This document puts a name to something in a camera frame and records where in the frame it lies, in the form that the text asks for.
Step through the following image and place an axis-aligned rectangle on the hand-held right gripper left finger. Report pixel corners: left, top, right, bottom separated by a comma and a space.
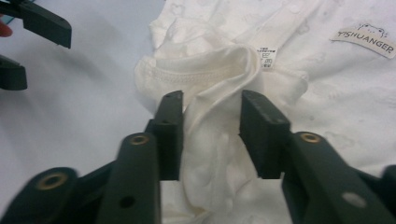
94, 90, 185, 224

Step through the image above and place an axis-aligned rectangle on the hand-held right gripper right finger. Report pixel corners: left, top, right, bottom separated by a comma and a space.
238, 90, 396, 224

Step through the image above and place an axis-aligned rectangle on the white baby romper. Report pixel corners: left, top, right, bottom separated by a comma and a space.
134, 0, 396, 224

